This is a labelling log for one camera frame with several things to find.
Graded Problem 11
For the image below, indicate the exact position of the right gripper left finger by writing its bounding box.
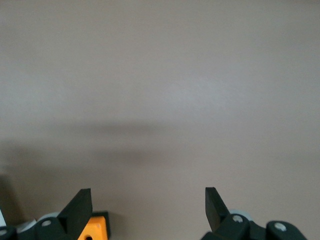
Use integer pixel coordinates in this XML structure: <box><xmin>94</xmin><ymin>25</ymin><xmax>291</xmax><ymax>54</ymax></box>
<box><xmin>33</xmin><ymin>188</ymin><xmax>94</xmax><ymax>240</ymax></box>

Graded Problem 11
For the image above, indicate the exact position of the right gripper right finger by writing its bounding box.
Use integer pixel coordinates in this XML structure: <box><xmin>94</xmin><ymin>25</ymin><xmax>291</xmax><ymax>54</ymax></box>
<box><xmin>200</xmin><ymin>186</ymin><xmax>251</xmax><ymax>240</ymax></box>

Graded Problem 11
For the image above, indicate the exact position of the orange box with hole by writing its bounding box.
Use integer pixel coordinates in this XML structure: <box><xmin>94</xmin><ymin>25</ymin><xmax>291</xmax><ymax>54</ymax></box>
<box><xmin>76</xmin><ymin>210</ymin><xmax>111</xmax><ymax>240</ymax></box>

